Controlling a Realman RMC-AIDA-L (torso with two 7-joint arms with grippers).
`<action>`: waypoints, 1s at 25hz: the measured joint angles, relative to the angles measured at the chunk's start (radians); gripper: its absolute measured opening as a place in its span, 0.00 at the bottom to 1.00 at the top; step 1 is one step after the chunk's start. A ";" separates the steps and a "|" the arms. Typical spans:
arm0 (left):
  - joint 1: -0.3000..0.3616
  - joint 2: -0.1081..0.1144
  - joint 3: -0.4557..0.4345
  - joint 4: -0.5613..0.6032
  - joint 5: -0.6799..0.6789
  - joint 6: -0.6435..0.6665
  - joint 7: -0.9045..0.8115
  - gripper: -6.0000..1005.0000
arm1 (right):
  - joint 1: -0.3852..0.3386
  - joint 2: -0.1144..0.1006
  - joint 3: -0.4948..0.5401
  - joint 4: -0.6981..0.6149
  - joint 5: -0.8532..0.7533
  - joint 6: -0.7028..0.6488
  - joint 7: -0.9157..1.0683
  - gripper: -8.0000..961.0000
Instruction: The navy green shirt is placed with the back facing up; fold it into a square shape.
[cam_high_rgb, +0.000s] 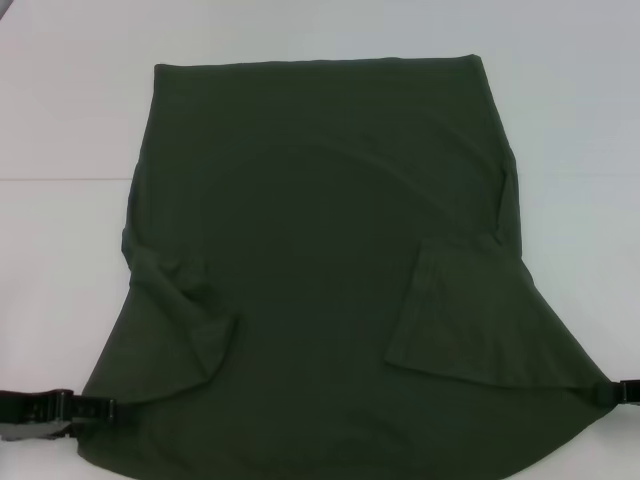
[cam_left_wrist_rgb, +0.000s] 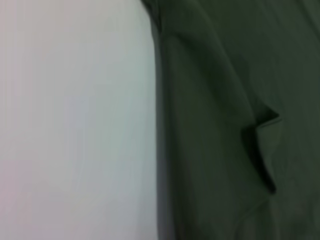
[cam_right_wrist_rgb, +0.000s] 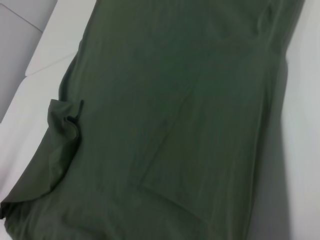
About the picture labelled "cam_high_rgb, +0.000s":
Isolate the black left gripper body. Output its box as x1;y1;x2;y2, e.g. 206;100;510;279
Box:
0;387;77;445

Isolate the dark green t-shirt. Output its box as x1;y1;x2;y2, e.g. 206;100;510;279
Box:
73;52;617;474

